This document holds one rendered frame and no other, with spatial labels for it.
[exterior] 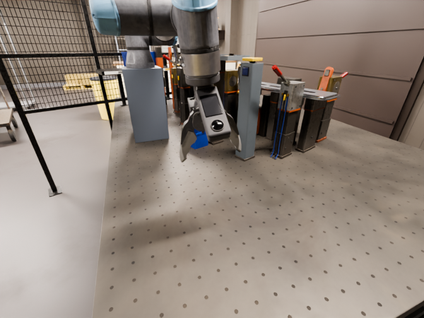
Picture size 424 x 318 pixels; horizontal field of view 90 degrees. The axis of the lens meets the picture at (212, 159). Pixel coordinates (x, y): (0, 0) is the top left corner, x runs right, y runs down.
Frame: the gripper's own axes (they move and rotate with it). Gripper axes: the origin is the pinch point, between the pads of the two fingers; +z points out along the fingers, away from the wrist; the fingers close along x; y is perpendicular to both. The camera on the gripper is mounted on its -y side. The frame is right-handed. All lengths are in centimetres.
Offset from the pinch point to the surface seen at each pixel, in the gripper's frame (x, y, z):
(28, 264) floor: 115, 48, 90
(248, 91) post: -24.3, 42.1, -0.8
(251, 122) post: -25.4, 40.8, 13.5
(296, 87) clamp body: -45, 40, 0
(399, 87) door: -224, 140, 53
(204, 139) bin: -5, 59, 28
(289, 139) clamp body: -45, 39, 25
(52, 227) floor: 115, 79, 94
